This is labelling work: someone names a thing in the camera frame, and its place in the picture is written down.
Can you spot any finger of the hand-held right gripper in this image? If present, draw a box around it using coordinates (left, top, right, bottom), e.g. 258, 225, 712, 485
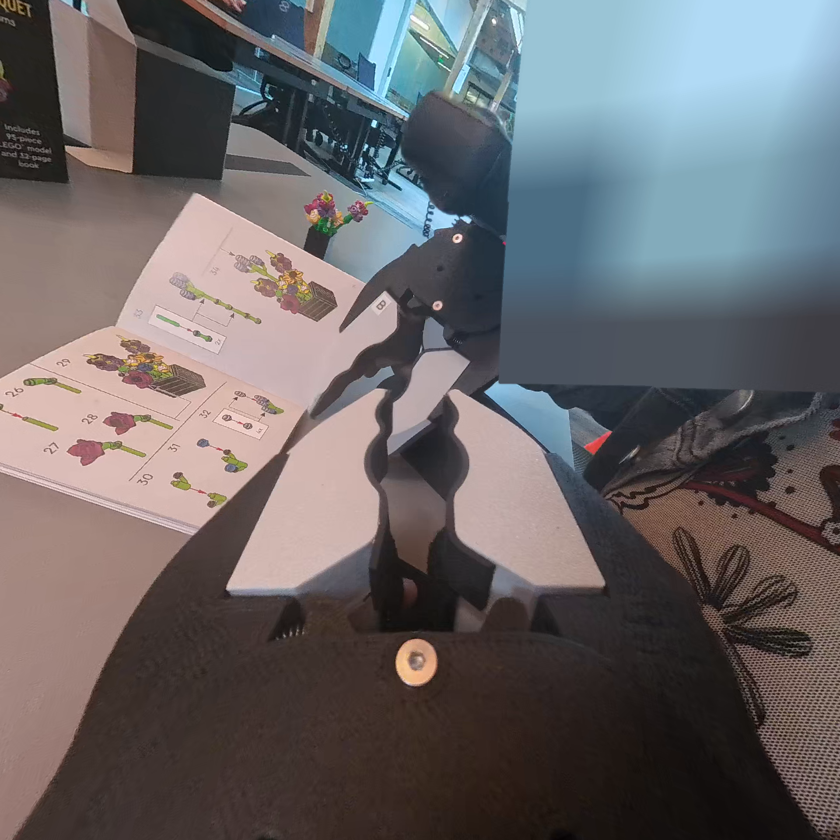
307, 262, 424, 421
382, 322, 473, 458

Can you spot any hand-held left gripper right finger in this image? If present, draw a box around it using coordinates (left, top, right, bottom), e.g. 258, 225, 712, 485
428, 390, 607, 618

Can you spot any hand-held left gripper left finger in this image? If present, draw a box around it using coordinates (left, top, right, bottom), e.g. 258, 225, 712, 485
225, 387, 396, 619

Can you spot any lego flower bouquet model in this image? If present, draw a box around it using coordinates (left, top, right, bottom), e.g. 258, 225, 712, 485
302, 190, 375, 260

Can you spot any lego instruction booklet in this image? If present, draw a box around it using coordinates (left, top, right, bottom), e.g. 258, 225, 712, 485
0, 192, 368, 534

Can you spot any black flower lego box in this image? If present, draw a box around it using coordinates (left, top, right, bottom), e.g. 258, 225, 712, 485
0, 0, 70, 185

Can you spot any grey denim jacket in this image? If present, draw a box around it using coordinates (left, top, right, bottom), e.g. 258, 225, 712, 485
551, 387, 821, 490

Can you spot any long wooden desk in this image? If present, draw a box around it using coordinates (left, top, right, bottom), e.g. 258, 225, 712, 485
177, 0, 411, 191

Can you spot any white floral print shirt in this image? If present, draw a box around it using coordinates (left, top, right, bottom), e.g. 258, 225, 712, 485
600, 407, 840, 840

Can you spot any black and white cardboard box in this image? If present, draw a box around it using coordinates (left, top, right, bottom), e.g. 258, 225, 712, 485
49, 0, 237, 181

